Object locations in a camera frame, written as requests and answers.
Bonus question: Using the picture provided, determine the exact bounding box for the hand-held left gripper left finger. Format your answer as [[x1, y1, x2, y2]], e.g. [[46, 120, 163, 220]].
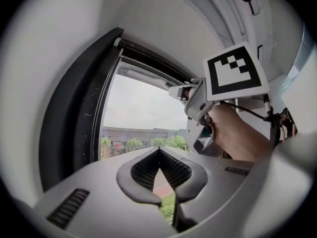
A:
[[116, 147, 162, 206]]

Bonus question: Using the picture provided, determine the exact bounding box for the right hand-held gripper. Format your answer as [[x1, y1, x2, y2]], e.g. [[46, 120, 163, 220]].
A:
[[168, 42, 270, 156]]

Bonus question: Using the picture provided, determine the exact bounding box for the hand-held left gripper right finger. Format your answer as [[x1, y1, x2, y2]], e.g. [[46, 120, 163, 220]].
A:
[[158, 147, 208, 204]]

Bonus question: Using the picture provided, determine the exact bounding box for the grey squeegee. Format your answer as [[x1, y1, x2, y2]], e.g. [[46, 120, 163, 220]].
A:
[[118, 63, 191, 100]]

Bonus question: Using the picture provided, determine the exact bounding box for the clear window glass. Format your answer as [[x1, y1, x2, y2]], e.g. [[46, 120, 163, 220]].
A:
[[100, 60, 192, 161]]

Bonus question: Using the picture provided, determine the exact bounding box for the person's right forearm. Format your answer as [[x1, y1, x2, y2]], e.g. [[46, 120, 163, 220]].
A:
[[222, 122, 274, 162]]

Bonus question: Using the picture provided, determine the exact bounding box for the person's right hand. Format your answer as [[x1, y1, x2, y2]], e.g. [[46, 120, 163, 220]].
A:
[[206, 105, 245, 149]]

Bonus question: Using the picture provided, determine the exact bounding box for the black window frame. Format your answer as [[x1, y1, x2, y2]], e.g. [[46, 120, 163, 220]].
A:
[[39, 27, 194, 192]]

